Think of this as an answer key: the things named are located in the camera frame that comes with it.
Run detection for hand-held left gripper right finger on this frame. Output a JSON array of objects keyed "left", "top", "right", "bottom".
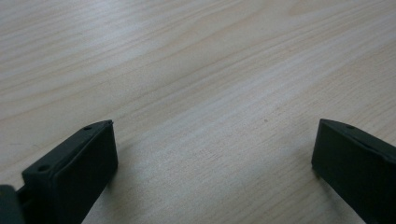
[{"left": 311, "top": 118, "right": 396, "bottom": 224}]

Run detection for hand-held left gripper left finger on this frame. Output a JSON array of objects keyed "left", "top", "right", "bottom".
[{"left": 17, "top": 119, "right": 120, "bottom": 224}]

